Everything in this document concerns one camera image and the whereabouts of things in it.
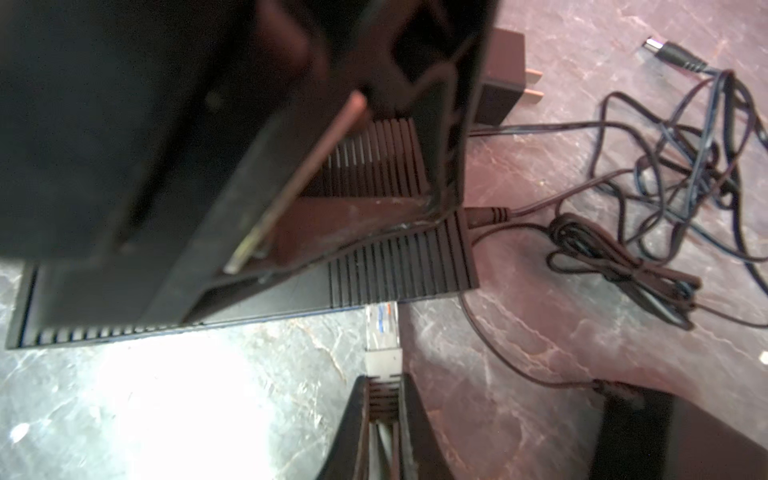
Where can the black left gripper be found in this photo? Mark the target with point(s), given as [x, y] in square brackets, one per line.
[153, 153]

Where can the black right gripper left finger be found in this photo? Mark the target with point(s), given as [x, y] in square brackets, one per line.
[347, 458]

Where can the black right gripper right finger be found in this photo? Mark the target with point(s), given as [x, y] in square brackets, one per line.
[419, 451]

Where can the black network switch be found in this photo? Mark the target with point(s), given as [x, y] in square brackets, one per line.
[415, 265]

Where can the black power adapter near switch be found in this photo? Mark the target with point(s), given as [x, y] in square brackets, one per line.
[648, 433]

